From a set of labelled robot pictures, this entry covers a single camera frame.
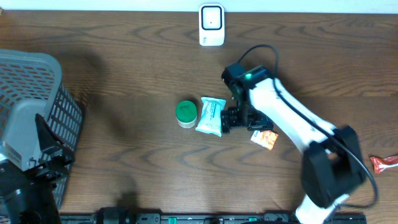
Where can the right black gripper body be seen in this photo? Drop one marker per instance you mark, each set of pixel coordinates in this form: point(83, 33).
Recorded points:
point(245, 115)

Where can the orange Kleenex tissue pack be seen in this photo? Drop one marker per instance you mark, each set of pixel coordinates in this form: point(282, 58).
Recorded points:
point(265, 139)

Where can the teal wet wipes pack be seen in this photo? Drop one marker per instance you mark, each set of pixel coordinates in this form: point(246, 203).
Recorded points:
point(210, 121)

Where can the green lid jar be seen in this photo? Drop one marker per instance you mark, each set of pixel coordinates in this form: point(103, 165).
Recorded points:
point(186, 114)

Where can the red Top chocolate bar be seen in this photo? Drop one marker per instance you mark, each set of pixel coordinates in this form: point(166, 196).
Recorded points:
point(381, 164)

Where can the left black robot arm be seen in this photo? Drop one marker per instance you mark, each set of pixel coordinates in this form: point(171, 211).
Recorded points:
point(27, 195)

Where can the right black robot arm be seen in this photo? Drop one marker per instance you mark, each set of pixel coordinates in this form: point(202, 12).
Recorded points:
point(332, 164)

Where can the white barcode scanner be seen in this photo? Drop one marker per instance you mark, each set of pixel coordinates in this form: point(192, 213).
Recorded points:
point(211, 25)

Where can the grey plastic mesh basket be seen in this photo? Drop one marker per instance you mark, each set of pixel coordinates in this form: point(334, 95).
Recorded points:
point(31, 84)

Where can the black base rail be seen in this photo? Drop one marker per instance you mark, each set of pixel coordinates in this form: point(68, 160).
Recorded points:
point(155, 218)

